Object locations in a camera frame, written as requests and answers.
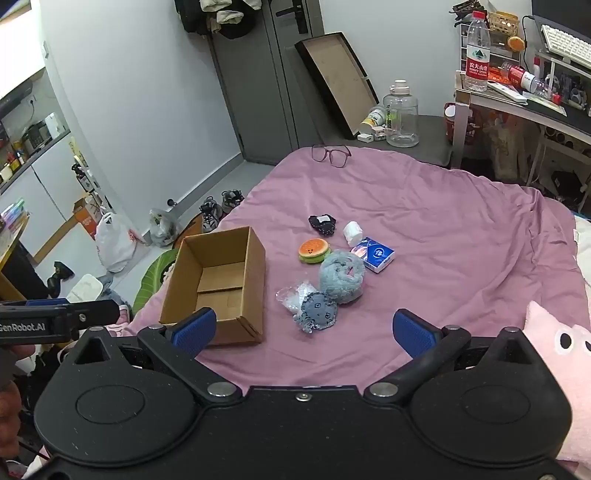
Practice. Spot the wicker basket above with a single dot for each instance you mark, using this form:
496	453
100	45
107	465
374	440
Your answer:
503	22

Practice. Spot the white pillow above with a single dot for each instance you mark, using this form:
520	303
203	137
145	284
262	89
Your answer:
582	244

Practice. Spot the red container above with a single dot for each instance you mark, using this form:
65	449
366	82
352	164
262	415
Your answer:
450	122

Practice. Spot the white desk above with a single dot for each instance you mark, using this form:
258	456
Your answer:
489	104

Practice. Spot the fluffy grey-blue plush toy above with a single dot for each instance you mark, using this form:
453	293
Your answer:
341	277

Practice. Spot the pink pig plush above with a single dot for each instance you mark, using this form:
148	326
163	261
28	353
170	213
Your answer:
551	325

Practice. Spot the dark-framed eyeglasses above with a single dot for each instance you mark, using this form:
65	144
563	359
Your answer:
331	153

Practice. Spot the burger plush toy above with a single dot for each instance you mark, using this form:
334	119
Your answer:
314	251

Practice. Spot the white lidded container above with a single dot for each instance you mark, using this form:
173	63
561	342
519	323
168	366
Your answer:
373	119

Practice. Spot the hanging clothes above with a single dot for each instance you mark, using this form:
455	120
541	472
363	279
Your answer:
217	16

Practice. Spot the grey door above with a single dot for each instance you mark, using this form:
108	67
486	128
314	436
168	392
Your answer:
258	92

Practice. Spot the pink bedsheet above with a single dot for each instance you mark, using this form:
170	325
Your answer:
438	221

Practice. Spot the white slipper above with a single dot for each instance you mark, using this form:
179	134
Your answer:
85	288

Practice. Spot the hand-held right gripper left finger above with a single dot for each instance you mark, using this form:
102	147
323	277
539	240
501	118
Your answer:
194	331

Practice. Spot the green leaf floor mat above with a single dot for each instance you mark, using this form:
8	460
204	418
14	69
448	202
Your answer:
152	277

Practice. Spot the small orange plush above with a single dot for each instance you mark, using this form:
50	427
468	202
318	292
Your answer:
516	43

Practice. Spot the white plastic bag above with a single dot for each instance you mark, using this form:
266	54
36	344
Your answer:
113	242

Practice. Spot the grey plush toy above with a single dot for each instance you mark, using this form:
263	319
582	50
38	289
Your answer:
317	311

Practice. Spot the small white box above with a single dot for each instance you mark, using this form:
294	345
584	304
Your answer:
369	137

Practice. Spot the white tissue wad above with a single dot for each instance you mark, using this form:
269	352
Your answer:
353	232

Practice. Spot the white keyboard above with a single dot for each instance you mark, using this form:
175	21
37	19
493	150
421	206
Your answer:
565	39

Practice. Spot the black shallow tray frame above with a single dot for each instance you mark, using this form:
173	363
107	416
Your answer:
339	78

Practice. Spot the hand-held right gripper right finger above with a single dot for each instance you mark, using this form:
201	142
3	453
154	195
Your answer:
413	334

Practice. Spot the orange cardboard box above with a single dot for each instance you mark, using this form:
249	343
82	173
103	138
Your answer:
87	217

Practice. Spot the white power strip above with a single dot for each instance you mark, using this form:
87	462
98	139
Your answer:
507	91

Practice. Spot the clear plastic bag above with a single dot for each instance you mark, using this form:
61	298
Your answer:
291	297

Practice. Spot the brown cardboard box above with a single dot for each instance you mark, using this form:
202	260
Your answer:
221	281

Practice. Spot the red-label water bottle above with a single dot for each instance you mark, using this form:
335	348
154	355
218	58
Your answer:
526	78
477	55

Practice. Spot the person's left hand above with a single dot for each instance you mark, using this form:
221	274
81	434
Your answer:
8	415

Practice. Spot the grey sneaker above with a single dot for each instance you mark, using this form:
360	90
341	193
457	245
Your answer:
232	199
210	214

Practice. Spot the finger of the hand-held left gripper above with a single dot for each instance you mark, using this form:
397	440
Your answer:
92	313

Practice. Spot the large clear water jug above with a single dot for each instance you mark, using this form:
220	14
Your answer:
400	115

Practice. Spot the blue tissue packet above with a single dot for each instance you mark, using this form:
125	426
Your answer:
376	256

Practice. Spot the grey plastic bag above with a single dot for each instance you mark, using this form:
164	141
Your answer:
162	228

